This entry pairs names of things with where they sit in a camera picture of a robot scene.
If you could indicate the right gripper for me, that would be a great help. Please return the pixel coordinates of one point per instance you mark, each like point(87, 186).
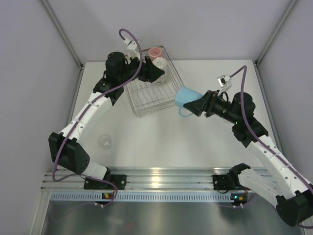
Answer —
point(198, 106)

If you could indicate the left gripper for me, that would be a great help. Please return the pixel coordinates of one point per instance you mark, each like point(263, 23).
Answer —
point(149, 70)

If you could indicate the white mug orange interior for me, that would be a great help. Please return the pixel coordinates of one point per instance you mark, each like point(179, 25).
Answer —
point(162, 64)

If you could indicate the light blue mug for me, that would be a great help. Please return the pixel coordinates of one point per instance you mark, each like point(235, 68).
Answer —
point(183, 96)

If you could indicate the pink patterned mug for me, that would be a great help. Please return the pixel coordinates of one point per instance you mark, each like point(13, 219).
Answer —
point(154, 52)

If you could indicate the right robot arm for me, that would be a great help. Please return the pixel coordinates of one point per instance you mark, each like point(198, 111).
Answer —
point(290, 193)

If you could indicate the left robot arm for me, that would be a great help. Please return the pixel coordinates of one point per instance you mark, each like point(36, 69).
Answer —
point(66, 147)

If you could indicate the clear glass tumbler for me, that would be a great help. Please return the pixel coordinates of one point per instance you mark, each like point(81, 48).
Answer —
point(105, 142)

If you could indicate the wire dish rack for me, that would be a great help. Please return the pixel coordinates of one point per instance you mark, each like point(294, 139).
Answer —
point(146, 97)

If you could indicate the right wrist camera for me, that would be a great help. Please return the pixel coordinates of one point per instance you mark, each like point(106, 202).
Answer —
point(225, 83)

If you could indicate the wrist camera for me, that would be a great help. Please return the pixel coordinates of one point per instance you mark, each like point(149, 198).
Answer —
point(225, 83)
point(132, 49)

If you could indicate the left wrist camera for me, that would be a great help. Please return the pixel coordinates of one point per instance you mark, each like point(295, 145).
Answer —
point(132, 49)

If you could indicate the aluminium mounting rail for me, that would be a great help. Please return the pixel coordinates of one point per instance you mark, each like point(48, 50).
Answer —
point(155, 179)

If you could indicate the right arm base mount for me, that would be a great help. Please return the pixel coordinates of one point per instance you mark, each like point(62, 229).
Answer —
point(229, 181)

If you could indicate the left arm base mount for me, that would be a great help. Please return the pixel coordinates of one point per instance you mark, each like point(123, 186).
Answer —
point(111, 180)

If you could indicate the aluminium frame post left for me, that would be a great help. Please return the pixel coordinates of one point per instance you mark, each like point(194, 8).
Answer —
point(60, 30)

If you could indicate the aluminium frame post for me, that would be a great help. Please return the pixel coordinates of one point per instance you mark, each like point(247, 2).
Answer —
point(60, 30)
point(291, 6)

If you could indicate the aluminium frame post right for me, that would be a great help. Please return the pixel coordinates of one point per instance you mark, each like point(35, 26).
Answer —
point(291, 6)

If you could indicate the slotted cable duct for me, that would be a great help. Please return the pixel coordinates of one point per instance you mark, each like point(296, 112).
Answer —
point(144, 197)

